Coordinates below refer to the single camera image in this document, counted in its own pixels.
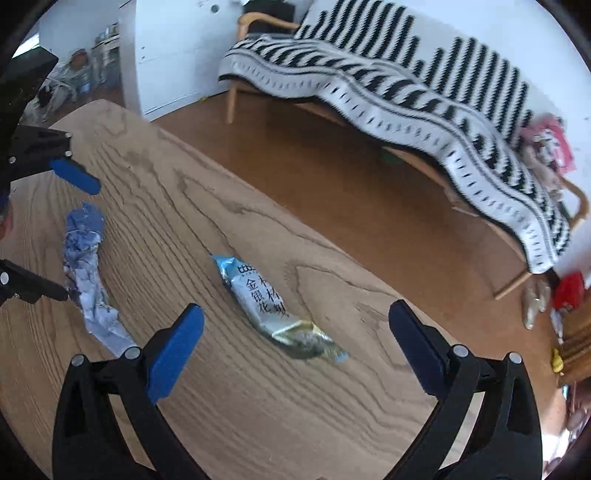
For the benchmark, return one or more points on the white cabinet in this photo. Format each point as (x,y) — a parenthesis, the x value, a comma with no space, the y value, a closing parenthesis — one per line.
(170,52)

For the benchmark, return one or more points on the blue green snack wrapper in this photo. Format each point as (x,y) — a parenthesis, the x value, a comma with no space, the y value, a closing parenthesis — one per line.
(266,311)

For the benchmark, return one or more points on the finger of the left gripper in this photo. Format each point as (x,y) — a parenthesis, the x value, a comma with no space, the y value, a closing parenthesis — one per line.
(19,283)
(76,175)

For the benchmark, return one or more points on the pink cartoon pillow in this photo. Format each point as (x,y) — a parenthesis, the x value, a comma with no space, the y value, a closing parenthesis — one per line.
(547,152)

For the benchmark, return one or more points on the blue silver wrapper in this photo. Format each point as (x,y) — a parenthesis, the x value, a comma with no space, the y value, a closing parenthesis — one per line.
(83,235)

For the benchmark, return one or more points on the red bag on floor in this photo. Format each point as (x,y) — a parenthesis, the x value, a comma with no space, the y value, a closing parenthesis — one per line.
(570,292)

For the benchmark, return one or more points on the black white striped sofa blanket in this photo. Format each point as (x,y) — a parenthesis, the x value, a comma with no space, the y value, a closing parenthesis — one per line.
(416,83)

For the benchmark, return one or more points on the pair of slippers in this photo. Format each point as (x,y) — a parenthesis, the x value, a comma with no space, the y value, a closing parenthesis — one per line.
(535,300)

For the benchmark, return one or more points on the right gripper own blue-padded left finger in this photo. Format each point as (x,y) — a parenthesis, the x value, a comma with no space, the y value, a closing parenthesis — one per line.
(87,440)

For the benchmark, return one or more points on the yellow floor toy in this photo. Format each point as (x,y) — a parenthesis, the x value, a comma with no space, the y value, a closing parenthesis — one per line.
(557,362)

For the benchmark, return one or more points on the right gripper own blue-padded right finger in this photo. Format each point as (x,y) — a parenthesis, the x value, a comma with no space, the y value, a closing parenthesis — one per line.
(506,440)

